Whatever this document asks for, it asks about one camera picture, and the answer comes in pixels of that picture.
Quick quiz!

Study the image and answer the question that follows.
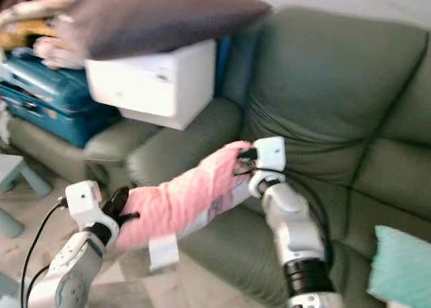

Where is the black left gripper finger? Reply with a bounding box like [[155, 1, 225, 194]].
[[104, 187, 130, 216]]

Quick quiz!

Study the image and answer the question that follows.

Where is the pink dotted pillow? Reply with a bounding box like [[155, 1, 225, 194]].
[[113, 140, 255, 272]]

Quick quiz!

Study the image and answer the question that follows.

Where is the large grey pillow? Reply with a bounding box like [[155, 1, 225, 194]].
[[53, 0, 273, 61]]

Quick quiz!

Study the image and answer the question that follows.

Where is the teal dotted pillow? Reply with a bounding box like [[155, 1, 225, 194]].
[[366, 224, 431, 308]]

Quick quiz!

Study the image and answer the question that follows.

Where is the blue hard suitcase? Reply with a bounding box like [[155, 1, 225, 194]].
[[0, 47, 123, 149]]

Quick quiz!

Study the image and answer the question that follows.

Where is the pale pink cloth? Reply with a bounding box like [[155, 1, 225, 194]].
[[34, 37, 88, 71]]

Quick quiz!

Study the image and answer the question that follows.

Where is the yellow and beige cloth pile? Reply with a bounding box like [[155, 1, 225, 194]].
[[0, 0, 81, 53]]

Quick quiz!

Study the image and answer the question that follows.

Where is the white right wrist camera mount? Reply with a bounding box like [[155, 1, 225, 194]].
[[248, 137, 287, 187]]

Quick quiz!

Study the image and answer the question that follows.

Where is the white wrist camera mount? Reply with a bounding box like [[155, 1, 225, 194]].
[[65, 179, 119, 229], [248, 137, 287, 187]]

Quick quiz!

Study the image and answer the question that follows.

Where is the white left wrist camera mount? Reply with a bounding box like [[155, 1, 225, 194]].
[[65, 179, 119, 229]]

